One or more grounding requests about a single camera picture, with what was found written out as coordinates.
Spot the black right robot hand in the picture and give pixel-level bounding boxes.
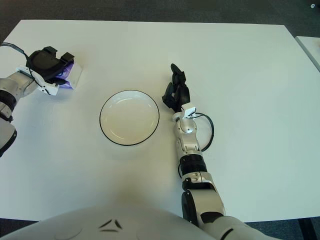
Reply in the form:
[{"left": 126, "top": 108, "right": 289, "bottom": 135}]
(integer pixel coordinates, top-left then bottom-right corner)
[{"left": 161, "top": 63, "right": 191, "bottom": 115}]

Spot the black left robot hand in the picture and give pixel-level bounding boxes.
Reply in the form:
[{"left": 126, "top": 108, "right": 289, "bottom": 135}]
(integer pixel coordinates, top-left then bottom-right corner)
[{"left": 26, "top": 46, "right": 76, "bottom": 86}]

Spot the purple tissue paper pack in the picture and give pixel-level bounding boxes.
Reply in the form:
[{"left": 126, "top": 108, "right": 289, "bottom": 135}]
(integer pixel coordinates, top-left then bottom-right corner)
[{"left": 54, "top": 61, "right": 83, "bottom": 90}]

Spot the white plate with black rim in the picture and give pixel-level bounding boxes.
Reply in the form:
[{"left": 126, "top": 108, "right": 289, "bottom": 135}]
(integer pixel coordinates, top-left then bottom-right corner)
[{"left": 99, "top": 89, "right": 160, "bottom": 146}]

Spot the white side table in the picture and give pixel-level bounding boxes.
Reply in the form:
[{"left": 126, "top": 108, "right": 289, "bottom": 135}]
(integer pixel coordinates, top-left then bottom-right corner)
[{"left": 294, "top": 35, "right": 320, "bottom": 70}]

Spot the grey robot torso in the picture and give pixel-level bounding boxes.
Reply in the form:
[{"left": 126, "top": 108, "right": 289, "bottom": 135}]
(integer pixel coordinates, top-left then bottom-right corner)
[{"left": 0, "top": 202, "right": 213, "bottom": 240}]

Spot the black table leg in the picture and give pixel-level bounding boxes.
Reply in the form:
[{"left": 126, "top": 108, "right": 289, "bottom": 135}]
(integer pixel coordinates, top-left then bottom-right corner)
[{"left": 298, "top": 218, "right": 313, "bottom": 240}]

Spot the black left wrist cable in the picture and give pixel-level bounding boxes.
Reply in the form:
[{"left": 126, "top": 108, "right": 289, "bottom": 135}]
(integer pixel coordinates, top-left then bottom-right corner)
[{"left": 0, "top": 42, "right": 42, "bottom": 83}]

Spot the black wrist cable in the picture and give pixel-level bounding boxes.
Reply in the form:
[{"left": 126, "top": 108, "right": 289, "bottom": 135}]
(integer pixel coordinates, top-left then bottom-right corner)
[
  {"left": 194, "top": 112, "right": 215, "bottom": 153},
  {"left": 0, "top": 42, "right": 42, "bottom": 83}
]

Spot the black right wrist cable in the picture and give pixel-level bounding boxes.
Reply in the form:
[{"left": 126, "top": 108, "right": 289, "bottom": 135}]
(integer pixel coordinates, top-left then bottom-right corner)
[{"left": 194, "top": 112, "right": 215, "bottom": 153}]

